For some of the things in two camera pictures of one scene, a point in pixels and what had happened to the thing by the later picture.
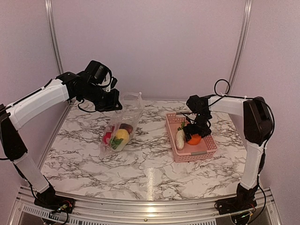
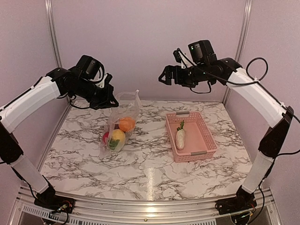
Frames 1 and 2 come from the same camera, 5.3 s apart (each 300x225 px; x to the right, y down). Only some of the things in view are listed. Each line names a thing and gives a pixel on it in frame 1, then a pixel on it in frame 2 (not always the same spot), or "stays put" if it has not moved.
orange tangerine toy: x=195 y=139 to x=127 y=124
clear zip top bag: x=121 y=127 stays put
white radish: x=180 y=138 stays put
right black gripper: x=206 y=131 to x=169 y=70
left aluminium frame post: x=50 y=12 stays put
